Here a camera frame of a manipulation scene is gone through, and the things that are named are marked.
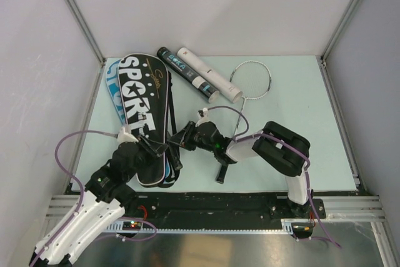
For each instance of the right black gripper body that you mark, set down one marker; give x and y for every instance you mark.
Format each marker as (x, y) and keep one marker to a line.
(199, 144)

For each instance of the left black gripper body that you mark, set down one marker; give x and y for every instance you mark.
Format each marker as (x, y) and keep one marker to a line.
(144, 159)

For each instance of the black racket bag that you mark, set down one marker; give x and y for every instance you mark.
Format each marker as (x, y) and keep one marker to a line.
(146, 91)

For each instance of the black shuttlecock tube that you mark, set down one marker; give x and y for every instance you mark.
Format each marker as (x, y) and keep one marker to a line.
(182, 69)

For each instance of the white shuttlecock tube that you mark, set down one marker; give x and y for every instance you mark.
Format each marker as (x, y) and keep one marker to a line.
(225, 87)

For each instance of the blue racket bag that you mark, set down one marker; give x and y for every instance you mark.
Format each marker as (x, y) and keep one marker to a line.
(113, 88)

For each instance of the white black racket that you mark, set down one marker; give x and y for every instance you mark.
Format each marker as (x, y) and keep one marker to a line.
(174, 158)

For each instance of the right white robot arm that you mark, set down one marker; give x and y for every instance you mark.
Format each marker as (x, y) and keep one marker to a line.
(283, 149)

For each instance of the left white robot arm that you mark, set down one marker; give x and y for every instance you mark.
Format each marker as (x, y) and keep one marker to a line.
(104, 199)

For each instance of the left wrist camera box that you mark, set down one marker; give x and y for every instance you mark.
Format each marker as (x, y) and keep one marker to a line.
(125, 136)

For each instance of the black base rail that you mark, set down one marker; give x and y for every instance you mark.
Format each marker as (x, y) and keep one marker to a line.
(192, 207)

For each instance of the grey cable duct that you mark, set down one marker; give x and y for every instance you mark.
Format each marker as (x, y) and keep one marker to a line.
(257, 225)

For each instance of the left aluminium frame post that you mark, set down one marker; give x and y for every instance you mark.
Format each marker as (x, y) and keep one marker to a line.
(83, 26)

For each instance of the aluminium frame post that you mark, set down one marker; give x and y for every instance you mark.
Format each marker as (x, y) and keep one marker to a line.
(339, 30)
(83, 26)

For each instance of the right aluminium frame post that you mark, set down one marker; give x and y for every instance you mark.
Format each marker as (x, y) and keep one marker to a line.
(339, 30)

